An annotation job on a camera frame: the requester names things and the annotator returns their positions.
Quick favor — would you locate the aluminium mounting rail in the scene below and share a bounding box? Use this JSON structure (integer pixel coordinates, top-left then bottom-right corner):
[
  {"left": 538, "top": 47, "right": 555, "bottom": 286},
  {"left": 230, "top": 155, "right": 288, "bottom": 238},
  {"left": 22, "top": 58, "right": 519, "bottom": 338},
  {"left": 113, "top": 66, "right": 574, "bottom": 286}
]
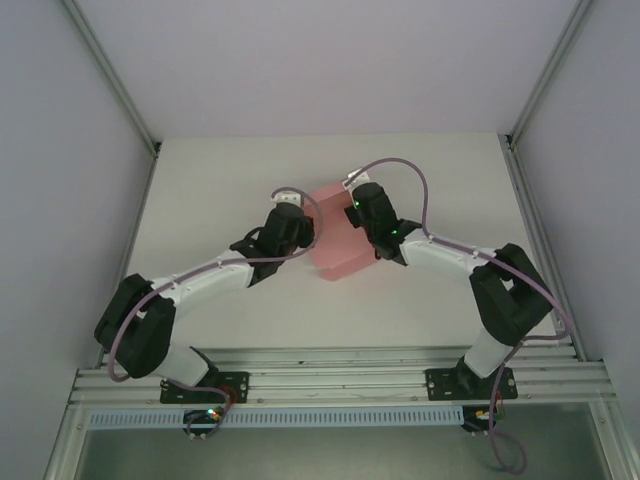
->
[{"left": 68, "top": 344, "right": 617, "bottom": 407}]

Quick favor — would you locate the light blue slotted cable duct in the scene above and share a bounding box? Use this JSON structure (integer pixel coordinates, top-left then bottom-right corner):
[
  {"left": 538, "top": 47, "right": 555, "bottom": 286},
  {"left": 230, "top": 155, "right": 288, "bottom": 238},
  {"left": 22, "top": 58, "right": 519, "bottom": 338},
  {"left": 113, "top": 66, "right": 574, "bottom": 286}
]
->
[{"left": 87, "top": 405, "right": 465, "bottom": 430}]

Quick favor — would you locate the aluminium table side rail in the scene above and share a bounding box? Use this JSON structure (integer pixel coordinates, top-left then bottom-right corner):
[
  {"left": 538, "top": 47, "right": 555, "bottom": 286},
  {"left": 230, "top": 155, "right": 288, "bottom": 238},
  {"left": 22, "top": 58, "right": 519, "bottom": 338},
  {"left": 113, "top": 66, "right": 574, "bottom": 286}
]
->
[
  {"left": 94, "top": 143, "right": 162, "bottom": 371},
  {"left": 498, "top": 133, "right": 589, "bottom": 362}
]

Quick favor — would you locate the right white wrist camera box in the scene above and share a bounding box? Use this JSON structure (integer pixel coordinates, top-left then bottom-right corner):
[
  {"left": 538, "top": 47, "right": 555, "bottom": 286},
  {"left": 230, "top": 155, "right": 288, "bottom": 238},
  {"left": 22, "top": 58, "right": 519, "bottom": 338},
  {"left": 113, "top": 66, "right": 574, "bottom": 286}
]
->
[{"left": 339, "top": 171, "right": 372, "bottom": 190}]

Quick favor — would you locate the aluminium frame post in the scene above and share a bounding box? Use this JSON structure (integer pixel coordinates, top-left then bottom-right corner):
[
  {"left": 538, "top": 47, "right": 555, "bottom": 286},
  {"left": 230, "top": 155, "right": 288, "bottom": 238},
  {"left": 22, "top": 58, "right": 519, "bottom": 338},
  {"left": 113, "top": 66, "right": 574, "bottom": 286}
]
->
[
  {"left": 503, "top": 0, "right": 597, "bottom": 150},
  {"left": 61, "top": 0, "right": 162, "bottom": 155}
]

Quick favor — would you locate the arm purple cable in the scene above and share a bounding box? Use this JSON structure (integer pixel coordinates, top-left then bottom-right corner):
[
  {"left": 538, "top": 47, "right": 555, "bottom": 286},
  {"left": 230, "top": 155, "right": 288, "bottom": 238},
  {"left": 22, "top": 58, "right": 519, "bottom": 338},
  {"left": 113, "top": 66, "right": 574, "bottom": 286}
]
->
[
  {"left": 106, "top": 187, "right": 325, "bottom": 442},
  {"left": 347, "top": 157, "right": 574, "bottom": 474}
]

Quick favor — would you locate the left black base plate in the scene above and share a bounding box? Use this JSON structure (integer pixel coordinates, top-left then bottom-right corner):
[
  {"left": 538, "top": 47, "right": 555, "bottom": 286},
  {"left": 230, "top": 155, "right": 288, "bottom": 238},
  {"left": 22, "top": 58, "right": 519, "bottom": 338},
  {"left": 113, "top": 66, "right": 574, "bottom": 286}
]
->
[{"left": 159, "top": 371, "right": 250, "bottom": 405}]

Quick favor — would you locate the pink paper box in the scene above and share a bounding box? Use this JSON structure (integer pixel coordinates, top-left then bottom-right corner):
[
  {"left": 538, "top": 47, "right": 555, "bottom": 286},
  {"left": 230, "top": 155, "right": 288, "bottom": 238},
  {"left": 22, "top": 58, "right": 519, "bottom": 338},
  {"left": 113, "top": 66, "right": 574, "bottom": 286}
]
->
[{"left": 305, "top": 183, "right": 379, "bottom": 283}]

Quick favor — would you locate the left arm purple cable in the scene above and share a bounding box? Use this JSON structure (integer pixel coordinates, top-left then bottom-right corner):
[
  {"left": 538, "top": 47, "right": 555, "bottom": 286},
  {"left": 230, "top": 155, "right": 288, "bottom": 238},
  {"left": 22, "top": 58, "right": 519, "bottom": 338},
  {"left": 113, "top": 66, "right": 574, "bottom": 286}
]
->
[{"left": 106, "top": 187, "right": 325, "bottom": 442}]

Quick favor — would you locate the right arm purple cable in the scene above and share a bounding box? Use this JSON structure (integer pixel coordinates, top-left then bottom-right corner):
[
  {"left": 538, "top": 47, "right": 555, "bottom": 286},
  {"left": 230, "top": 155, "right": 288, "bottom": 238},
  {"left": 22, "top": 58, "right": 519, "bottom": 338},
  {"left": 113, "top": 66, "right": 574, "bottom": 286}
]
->
[{"left": 347, "top": 157, "right": 574, "bottom": 474}]

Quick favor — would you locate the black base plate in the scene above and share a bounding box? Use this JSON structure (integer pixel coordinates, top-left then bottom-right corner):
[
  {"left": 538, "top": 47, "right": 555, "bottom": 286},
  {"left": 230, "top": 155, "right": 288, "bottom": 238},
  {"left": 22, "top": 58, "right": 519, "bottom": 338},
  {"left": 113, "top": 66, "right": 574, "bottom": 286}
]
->
[
  {"left": 425, "top": 367, "right": 517, "bottom": 402},
  {"left": 159, "top": 371, "right": 250, "bottom": 405}
]

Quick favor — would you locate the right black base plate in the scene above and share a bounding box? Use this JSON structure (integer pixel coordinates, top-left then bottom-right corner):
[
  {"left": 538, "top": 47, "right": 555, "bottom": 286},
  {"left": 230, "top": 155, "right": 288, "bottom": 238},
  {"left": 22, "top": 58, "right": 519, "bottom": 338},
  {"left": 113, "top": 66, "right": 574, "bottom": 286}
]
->
[{"left": 425, "top": 367, "right": 517, "bottom": 402}]

